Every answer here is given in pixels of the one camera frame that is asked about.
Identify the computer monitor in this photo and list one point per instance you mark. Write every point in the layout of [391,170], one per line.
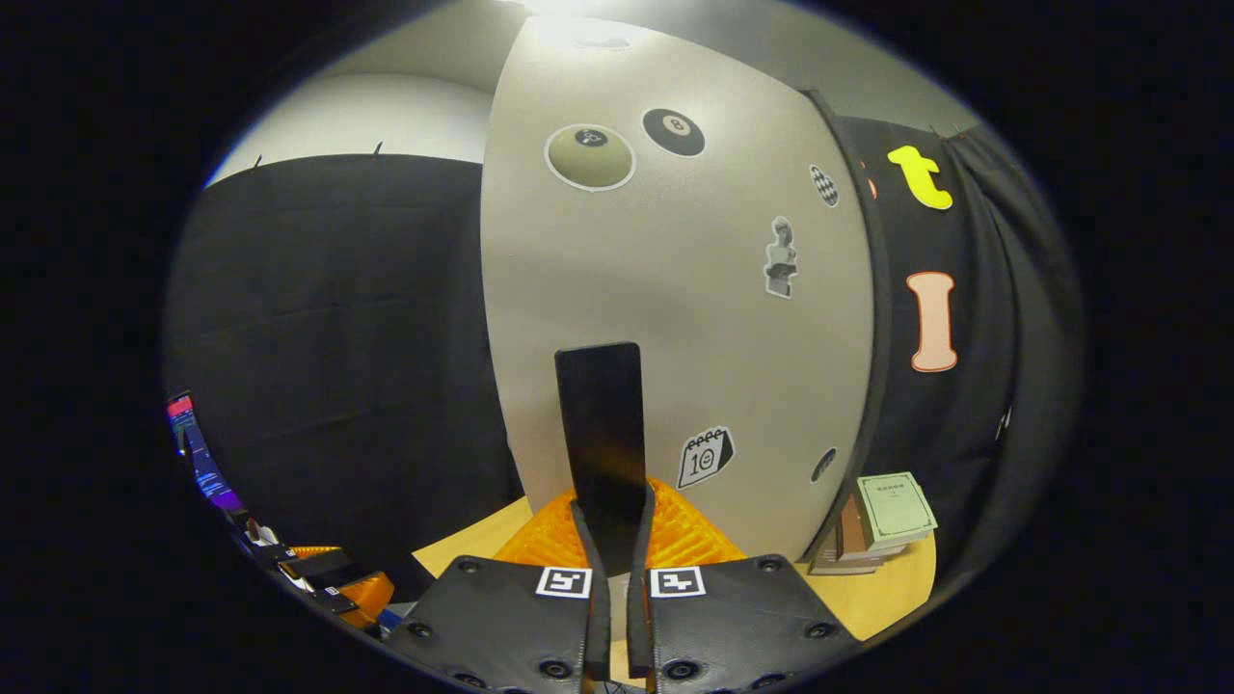
[198,453]

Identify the pale green book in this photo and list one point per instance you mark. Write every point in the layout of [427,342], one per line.
[897,509]

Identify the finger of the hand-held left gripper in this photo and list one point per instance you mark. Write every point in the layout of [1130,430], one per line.
[318,562]
[366,596]

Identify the brown book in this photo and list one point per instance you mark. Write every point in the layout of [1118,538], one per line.
[850,535]

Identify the black backdrop cloth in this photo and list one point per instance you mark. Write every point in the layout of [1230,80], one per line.
[337,337]

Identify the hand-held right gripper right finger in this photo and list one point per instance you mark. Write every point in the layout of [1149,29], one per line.
[742,617]

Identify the light grey cabinet door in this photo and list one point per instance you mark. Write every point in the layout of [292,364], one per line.
[675,318]

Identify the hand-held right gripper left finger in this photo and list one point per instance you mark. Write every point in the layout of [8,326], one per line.
[501,617]

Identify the grey cabinet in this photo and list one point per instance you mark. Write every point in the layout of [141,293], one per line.
[879,337]

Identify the long ceiling light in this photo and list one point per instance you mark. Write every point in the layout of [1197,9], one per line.
[559,6]

